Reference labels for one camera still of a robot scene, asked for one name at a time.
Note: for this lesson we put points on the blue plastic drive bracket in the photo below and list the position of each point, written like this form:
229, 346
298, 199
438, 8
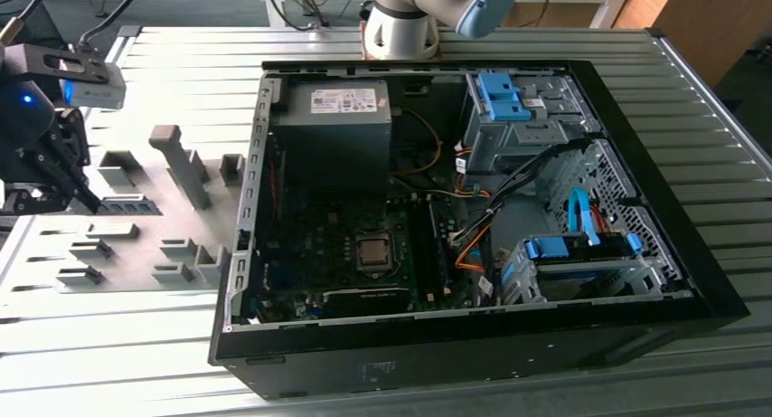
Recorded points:
502, 98

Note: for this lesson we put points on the grey parts rack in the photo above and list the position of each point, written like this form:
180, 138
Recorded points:
150, 236

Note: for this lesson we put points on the black open PC case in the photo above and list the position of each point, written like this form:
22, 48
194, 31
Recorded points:
421, 358

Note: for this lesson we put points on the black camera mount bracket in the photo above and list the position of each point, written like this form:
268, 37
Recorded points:
36, 59

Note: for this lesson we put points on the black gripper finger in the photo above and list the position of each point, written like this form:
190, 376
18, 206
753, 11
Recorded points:
66, 145
26, 200

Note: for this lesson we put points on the grey power supply unit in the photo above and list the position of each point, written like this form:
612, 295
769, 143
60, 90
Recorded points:
337, 132

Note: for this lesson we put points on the empty black RAM slot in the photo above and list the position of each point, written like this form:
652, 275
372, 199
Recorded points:
420, 249

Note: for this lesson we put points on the grey metal drive cage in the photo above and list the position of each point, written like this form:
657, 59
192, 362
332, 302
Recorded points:
524, 139

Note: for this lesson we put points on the brown wooden cabinet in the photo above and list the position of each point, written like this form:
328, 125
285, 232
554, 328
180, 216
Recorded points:
705, 23

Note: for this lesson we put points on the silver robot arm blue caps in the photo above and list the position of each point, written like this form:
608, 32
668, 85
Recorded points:
397, 32

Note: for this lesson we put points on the black graphics card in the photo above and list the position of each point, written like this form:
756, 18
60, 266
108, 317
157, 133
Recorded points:
364, 301

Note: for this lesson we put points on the hard disk in blue carrier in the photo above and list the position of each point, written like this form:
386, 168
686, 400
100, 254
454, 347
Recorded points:
578, 247

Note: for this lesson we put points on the CPU in socket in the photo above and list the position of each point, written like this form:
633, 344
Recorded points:
372, 252

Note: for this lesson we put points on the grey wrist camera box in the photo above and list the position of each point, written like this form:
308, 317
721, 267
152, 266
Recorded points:
98, 93

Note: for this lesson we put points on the green RAM stick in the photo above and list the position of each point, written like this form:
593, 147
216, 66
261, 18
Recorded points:
132, 207

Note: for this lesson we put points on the installed RAM stick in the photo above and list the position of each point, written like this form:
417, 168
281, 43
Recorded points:
440, 249

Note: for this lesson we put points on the green motherboard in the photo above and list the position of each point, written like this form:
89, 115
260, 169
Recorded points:
313, 254

